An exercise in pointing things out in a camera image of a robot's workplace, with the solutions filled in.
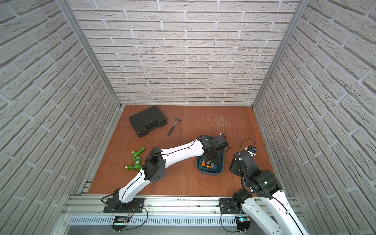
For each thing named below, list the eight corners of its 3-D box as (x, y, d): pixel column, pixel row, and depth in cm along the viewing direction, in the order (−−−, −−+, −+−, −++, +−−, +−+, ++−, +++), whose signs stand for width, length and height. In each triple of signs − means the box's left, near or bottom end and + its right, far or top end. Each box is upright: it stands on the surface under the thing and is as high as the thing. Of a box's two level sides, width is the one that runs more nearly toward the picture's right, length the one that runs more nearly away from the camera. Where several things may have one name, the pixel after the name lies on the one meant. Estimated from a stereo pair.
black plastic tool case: (139, 139, 101) (137, 135, 97) (129, 120, 111) (127, 116, 107) (168, 123, 110) (167, 119, 106) (156, 108, 120) (155, 104, 116)
